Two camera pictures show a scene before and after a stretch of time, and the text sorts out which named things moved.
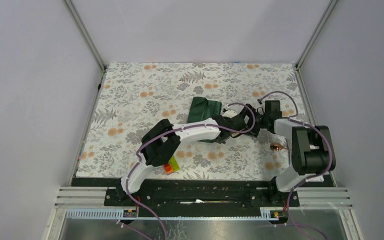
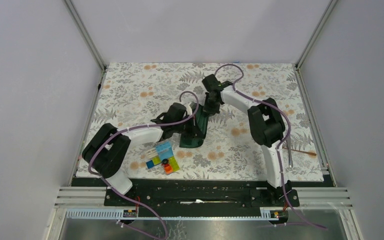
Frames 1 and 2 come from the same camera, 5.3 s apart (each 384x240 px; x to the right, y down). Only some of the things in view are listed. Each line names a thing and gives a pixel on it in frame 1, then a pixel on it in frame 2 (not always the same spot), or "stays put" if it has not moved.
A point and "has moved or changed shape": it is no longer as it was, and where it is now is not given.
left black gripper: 220,141 to 193,132
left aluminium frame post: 85,34 stays put
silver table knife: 289,145 stays put
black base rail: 202,197 stays put
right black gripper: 255,131 to 210,111
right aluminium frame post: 330,8 stays put
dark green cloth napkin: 201,108 has moved or changed shape
